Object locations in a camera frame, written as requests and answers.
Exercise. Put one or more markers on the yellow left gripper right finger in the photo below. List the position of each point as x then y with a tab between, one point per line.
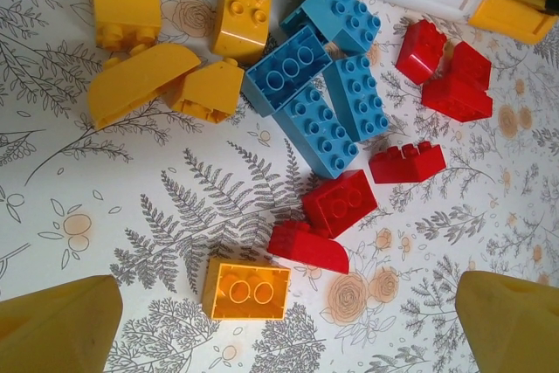
515	333

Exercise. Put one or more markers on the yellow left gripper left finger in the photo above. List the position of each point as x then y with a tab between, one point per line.
52	333

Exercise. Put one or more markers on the yellow rectangular lego brick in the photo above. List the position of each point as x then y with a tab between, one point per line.
246	290

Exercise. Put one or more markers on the red sloped lego brick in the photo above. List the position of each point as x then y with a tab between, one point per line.
408	165
456	100
419	52
469	65

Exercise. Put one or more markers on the red rectangular lego brick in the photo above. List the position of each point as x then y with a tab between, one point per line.
340	202

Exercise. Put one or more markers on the red curved lego brick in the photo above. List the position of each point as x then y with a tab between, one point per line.
308	248

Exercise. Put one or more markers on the blue long lego brick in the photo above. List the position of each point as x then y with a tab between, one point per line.
321	137
360	98
284	71

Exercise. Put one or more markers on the small yellow sloped lego brick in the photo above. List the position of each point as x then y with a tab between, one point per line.
209	89

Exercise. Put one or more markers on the blue square lego brick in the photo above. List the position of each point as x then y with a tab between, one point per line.
336	19

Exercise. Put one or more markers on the yellow four-stud lego brick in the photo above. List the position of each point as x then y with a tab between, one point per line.
242	15

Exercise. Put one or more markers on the floral patterned table cloth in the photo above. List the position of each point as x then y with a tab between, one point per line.
131	198

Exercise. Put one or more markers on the yellow plastic container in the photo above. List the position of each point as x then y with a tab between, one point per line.
506	19

